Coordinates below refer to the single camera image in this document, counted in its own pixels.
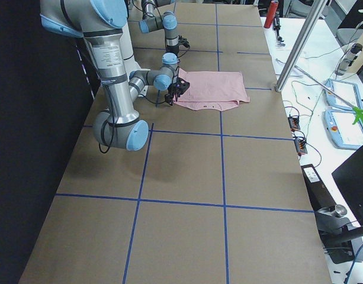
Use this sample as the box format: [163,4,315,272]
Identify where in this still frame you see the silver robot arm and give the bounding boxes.
[40,1,190,151]
[139,0,190,57]

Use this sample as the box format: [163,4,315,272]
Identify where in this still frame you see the near orange terminal board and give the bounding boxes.
[294,137,308,157]

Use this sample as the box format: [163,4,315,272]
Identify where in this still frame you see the black camera stand clamp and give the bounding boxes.
[314,205,363,264]

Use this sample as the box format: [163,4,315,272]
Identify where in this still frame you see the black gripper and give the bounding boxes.
[165,78,190,106]
[166,35,189,55]

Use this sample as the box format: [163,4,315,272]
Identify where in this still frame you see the metal reacher grabber tool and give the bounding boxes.
[294,65,363,124]

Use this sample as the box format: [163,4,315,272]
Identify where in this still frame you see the orange terminal board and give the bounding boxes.
[294,137,308,157]
[287,116,300,132]

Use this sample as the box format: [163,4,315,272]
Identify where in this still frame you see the black monitor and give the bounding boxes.
[332,145,363,225]

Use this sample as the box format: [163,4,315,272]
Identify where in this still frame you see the teach pendant tablet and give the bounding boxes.
[323,109,363,150]
[325,79,363,111]

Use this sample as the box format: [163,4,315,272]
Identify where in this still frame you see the black device box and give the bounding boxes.
[301,164,336,217]

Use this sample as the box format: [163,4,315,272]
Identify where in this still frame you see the near teach pendant tablet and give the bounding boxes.
[323,109,363,150]

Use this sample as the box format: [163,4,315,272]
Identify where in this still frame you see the pink Snoopy t-shirt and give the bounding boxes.
[174,70,250,111]

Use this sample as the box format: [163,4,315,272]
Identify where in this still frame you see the far teach pendant tablet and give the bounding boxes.
[325,79,363,111]

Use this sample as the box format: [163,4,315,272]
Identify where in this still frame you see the clear water bottle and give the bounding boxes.
[336,43,363,76]

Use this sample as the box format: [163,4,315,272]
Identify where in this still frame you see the red cylinder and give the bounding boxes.
[264,0,279,28]

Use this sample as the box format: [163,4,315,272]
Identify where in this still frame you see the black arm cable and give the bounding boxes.
[77,38,120,154]

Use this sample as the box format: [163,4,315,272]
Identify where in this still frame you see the aluminium frame post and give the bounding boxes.
[275,0,326,92]

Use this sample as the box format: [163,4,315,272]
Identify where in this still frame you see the far orange terminal board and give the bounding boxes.
[287,116,300,132]

